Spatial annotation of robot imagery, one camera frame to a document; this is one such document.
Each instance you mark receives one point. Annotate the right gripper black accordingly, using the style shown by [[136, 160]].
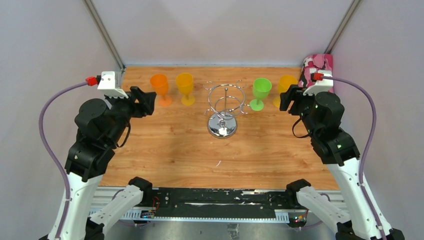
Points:
[[292, 94]]

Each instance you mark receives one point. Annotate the aluminium frame rail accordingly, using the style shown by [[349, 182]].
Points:
[[137, 213]]

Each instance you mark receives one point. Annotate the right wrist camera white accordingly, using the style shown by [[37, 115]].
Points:
[[316, 82]]

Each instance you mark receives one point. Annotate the yellow wine glass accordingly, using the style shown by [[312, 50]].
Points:
[[283, 85], [185, 85]]

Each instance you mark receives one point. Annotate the yellow wine glass front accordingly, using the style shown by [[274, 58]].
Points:
[[185, 85]]

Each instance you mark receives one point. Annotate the pink camouflage cloth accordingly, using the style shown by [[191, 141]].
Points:
[[315, 63]]

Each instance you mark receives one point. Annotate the green wine glass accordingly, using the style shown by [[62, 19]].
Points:
[[261, 88]]

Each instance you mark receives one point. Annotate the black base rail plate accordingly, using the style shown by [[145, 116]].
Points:
[[222, 203]]

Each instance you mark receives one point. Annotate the chrome wine glass rack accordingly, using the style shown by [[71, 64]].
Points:
[[222, 123]]

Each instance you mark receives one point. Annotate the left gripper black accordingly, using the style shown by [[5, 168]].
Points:
[[146, 104]]

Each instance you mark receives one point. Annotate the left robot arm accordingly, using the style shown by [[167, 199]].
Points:
[[100, 125]]

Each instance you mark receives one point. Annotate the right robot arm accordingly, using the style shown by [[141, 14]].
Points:
[[321, 115]]

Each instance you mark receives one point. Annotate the orange wine glass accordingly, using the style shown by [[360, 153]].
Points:
[[160, 84]]

